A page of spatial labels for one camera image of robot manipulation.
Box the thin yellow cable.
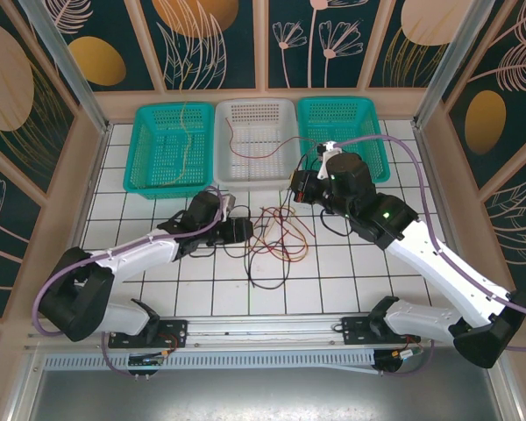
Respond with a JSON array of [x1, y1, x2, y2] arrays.
[[262, 209, 311, 263], [164, 65, 198, 188]]

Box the white plastic basket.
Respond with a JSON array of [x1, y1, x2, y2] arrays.
[[212, 98, 302, 192]]

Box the teal plastic basket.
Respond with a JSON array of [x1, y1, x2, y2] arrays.
[[296, 96, 392, 184], [122, 103, 216, 199]]

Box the small electronics board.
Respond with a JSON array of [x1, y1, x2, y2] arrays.
[[373, 348, 423, 377], [128, 355, 164, 377]]

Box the grey metal sheet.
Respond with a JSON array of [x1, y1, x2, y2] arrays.
[[8, 346, 525, 421]]

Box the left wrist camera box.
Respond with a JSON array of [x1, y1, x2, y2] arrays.
[[218, 194, 238, 217]]

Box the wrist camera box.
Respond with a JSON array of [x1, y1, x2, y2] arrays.
[[218, 194, 238, 217], [315, 139, 345, 180]]

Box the left gripper thin black wire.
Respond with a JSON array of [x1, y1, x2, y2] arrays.
[[187, 243, 218, 260]]

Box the gripper thin black wire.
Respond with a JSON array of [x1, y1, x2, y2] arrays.
[[187, 243, 218, 260], [320, 205, 354, 238]]

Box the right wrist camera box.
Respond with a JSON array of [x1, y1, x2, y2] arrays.
[[315, 139, 345, 180]]

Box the right gripper thin black wire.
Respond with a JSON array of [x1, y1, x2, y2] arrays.
[[320, 205, 354, 238]]

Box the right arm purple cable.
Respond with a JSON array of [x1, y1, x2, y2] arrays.
[[332, 133, 526, 377]]

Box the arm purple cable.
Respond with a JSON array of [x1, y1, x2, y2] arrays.
[[31, 186, 229, 377], [332, 133, 526, 377]]

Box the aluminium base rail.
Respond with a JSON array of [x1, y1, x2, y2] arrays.
[[24, 311, 508, 353]]

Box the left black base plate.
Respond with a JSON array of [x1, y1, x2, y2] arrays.
[[108, 318, 189, 350]]

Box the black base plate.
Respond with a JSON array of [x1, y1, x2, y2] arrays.
[[108, 318, 189, 350], [340, 316, 422, 348]]

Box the grey slotted cable duct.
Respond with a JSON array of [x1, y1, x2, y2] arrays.
[[43, 353, 378, 375]]

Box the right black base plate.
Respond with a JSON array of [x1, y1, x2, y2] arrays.
[[340, 316, 422, 348]]

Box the aluminium frame post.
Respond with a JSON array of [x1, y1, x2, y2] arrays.
[[19, 0, 111, 135], [413, 0, 496, 129]]

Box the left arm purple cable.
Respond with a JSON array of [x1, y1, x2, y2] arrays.
[[31, 186, 229, 377]]

